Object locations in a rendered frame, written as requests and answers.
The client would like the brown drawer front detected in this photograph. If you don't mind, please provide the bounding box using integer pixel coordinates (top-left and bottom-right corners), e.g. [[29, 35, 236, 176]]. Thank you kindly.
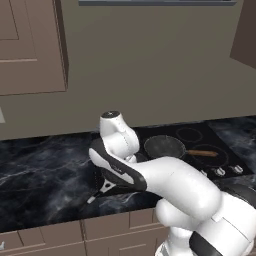
[[129, 207, 162, 231], [81, 211, 131, 241], [0, 219, 84, 255]]

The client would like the black hob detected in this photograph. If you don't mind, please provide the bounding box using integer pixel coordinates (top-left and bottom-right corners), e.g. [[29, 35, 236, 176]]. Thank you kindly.
[[91, 120, 247, 180]]

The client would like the brown lower cupboard door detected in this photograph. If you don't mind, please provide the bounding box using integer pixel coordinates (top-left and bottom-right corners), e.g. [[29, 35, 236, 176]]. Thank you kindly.
[[0, 242, 87, 256], [84, 226, 172, 256]]

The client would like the brown cupboard door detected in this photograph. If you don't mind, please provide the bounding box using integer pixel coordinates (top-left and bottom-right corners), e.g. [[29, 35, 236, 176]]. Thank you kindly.
[[0, 0, 70, 97], [0, 242, 87, 256], [84, 226, 172, 256]]

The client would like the brown upper cupboard door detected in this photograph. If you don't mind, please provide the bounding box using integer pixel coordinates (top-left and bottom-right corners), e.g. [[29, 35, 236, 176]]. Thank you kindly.
[[0, 0, 70, 97]]

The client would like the brown upper cupboard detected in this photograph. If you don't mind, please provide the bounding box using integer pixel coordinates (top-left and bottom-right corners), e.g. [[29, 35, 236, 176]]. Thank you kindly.
[[229, 0, 256, 70]]

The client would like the dark pan with wooden handle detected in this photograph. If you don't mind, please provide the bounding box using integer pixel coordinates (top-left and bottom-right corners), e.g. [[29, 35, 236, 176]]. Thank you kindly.
[[143, 134, 220, 161]]

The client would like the black pan with white-black handle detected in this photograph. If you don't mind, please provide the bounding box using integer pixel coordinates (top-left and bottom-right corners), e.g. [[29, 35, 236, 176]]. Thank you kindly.
[[86, 164, 151, 205]]

